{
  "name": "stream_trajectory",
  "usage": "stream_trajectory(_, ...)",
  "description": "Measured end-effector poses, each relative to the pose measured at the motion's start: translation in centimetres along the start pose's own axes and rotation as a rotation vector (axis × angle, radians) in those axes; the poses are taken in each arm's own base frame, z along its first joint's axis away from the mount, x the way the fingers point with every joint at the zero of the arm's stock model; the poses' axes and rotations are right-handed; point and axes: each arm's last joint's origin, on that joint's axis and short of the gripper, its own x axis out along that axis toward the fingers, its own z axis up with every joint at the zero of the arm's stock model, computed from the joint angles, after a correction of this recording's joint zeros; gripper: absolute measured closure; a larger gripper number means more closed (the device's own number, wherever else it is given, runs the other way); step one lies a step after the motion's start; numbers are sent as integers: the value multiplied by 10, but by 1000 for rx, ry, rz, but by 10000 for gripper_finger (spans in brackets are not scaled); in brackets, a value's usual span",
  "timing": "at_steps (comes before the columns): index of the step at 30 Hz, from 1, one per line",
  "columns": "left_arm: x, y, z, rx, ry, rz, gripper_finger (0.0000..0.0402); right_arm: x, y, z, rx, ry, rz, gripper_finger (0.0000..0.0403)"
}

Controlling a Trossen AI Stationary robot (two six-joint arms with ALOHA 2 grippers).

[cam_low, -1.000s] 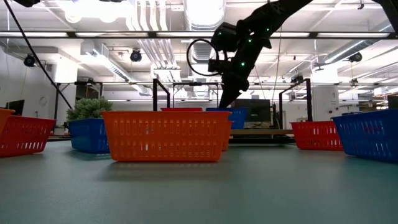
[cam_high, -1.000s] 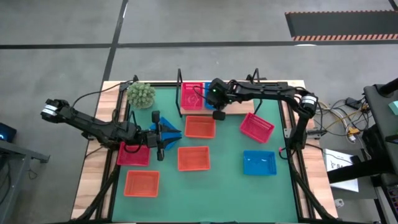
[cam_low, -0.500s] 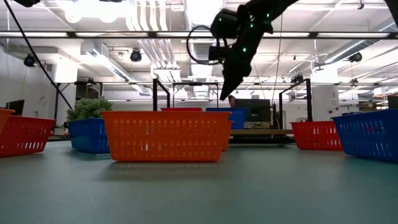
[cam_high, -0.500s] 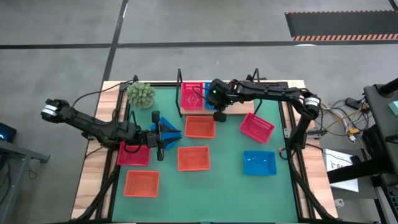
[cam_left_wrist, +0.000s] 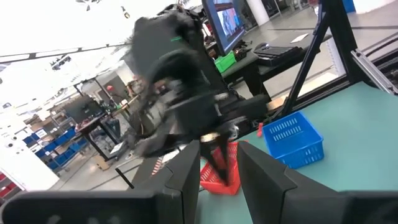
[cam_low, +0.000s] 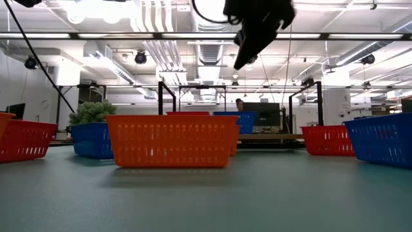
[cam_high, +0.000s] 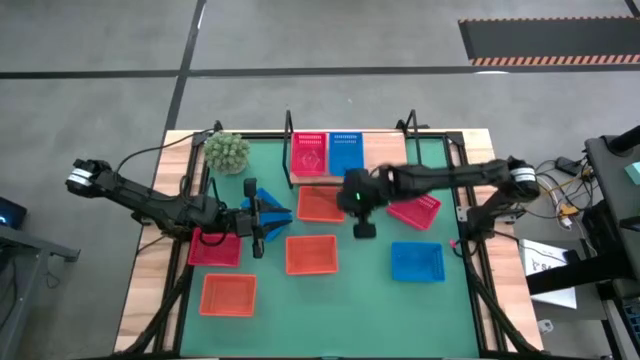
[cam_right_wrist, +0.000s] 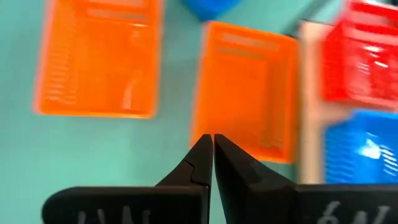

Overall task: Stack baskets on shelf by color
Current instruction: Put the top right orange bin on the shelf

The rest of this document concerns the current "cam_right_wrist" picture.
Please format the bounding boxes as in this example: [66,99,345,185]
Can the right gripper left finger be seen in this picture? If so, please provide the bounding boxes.
[42,133,214,224]

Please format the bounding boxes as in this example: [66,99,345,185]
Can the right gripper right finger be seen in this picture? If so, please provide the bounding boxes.
[213,133,398,224]

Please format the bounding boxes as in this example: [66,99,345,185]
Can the orange plastic basket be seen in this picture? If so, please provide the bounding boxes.
[189,21,300,165]
[32,0,165,119]

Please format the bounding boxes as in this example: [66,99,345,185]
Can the blue plastic basket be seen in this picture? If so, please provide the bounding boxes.
[181,0,241,22]
[324,109,398,185]

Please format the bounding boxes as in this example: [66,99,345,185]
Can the red plastic basket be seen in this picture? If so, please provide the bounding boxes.
[319,0,398,109]

